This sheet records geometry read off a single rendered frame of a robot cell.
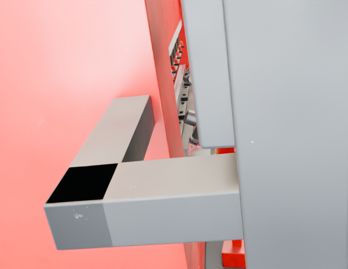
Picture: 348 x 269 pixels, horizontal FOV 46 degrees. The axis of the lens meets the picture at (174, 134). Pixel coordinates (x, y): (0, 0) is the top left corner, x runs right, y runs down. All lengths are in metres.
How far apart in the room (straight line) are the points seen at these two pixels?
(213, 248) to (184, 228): 2.58
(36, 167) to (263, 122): 0.67
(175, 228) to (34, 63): 0.52
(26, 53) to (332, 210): 0.66
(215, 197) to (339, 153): 0.14
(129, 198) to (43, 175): 0.53
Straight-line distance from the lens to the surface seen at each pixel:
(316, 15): 0.41
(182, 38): 4.13
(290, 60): 0.41
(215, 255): 3.03
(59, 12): 0.86
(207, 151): 2.16
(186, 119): 2.01
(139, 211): 0.50
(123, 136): 0.66
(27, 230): 1.11
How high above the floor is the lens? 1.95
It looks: 23 degrees down
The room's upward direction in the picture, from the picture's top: 9 degrees counter-clockwise
